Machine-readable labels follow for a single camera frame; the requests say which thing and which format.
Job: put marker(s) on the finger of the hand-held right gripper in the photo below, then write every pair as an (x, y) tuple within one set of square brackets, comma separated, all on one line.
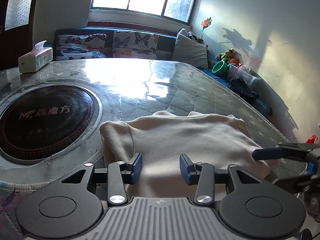
[(267, 153), (311, 168)]

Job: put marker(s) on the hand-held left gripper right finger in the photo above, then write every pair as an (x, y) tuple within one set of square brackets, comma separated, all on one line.
[(186, 170)]

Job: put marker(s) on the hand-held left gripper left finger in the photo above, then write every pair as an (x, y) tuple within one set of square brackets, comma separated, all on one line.
[(136, 168)]

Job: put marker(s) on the cream sweatshirt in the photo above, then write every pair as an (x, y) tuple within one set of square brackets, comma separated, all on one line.
[(175, 140)]

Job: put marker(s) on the red object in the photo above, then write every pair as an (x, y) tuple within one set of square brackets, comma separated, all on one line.
[(311, 139)]

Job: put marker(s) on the dark blue garment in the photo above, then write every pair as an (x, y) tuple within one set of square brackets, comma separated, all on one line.
[(243, 90)]

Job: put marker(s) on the white plastic bag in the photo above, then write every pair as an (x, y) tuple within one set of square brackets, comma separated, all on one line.
[(246, 73)]

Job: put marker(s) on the orange toy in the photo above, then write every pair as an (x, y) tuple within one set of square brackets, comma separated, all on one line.
[(233, 61)]

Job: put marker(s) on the green plastic pot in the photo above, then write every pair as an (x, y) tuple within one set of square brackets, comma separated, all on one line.
[(220, 67)]

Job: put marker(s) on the black round induction cooktop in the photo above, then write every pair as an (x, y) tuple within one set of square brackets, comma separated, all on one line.
[(47, 120)]

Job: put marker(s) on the brown plush toy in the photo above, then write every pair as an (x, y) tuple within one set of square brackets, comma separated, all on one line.
[(228, 54)]

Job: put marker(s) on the grey pillow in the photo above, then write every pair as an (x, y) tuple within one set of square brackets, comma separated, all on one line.
[(190, 52)]

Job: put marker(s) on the butterfly print cushion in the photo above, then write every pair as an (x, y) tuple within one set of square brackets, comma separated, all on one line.
[(80, 46), (135, 45)]

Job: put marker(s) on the dark blue sofa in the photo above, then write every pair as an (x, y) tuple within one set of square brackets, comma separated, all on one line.
[(165, 45)]

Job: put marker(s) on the white black plush toy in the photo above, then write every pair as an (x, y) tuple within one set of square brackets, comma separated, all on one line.
[(186, 33)]

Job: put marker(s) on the colourful pinwheel toy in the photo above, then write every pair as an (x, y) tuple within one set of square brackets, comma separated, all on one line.
[(206, 23)]

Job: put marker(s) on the white tissue box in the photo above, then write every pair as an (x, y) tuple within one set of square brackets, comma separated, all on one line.
[(35, 60)]

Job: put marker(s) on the dark wooden door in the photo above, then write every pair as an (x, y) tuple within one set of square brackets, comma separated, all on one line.
[(32, 5)]

